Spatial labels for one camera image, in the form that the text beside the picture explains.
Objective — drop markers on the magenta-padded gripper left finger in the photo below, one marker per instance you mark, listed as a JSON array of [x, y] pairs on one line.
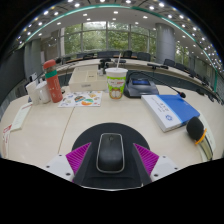
[[76, 157]]

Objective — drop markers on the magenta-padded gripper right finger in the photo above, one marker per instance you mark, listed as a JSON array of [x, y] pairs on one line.
[[147, 159]]

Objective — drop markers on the black computer mouse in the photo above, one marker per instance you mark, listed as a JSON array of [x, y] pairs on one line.
[[110, 153]]

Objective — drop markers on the blue and white book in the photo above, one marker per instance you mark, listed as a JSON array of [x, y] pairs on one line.
[[170, 111]]

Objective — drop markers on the colourful sticker sheet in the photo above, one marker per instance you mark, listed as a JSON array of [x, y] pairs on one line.
[[80, 99]]

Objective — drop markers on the white paper booklet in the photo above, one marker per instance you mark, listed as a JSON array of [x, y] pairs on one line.
[[21, 116]]

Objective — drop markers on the black conference microphone unit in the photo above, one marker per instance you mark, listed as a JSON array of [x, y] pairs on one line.
[[140, 88]]

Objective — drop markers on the white cardboard box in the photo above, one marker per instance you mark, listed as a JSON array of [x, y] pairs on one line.
[[87, 81]]

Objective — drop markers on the red bottle with green band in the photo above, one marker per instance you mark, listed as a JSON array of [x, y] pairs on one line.
[[54, 83]]

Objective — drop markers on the white paper cup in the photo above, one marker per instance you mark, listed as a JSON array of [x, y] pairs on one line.
[[32, 93]]

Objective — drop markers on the green drink cup with straw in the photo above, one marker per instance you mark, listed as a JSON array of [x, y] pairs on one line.
[[116, 83]]

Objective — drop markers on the row of dark office chairs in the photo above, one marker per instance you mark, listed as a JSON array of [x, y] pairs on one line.
[[143, 56]]

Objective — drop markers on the ceiling spotlights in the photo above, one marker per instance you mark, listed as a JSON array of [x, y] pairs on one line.
[[150, 8]]

